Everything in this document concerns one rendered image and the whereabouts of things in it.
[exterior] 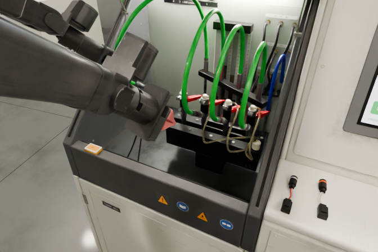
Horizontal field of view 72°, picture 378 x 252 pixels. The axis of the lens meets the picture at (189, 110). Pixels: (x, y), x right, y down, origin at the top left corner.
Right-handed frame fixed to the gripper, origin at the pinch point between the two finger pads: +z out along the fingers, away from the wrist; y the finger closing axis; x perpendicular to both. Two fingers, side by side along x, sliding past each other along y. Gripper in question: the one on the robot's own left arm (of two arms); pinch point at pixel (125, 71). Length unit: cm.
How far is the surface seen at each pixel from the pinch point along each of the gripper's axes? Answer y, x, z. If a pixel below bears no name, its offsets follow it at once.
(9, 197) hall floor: 117, 124, 9
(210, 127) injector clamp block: -3.9, 1.2, 35.4
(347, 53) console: -35, -34, 35
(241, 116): -28.6, -6.7, 22.9
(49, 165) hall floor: 139, 103, 25
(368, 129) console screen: -42, -22, 50
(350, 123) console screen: -39, -21, 47
